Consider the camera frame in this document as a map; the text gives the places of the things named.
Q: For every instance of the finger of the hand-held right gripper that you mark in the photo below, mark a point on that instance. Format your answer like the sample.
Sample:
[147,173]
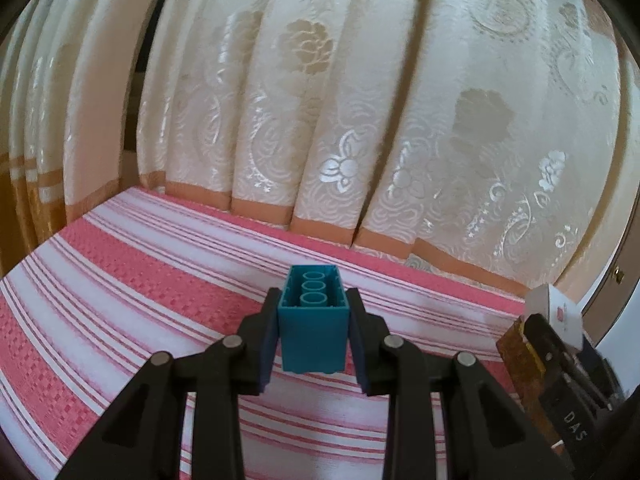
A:
[545,345]

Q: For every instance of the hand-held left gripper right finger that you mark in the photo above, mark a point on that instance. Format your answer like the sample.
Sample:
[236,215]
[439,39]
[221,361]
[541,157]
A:
[360,345]

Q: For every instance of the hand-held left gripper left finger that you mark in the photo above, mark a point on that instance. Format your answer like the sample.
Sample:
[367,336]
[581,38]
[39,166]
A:
[267,340]

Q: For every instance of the white cardboard box red logo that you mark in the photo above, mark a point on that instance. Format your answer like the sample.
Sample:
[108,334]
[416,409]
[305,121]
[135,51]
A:
[565,317]

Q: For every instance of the golden tin box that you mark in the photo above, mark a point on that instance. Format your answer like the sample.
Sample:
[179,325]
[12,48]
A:
[520,370]

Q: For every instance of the blue toy building block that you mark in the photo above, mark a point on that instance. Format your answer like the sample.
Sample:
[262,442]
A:
[312,335]

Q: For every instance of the white cabinet door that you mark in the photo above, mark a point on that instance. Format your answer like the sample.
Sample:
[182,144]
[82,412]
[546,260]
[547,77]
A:
[622,310]

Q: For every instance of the pink white striped cover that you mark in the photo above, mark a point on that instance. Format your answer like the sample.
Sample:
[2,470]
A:
[125,270]

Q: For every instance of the cream floral curtain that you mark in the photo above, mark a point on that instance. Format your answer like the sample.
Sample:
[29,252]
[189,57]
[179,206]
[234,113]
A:
[375,110]

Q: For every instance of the cream curtain with orange bands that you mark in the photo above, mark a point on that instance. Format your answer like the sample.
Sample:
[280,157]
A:
[60,135]

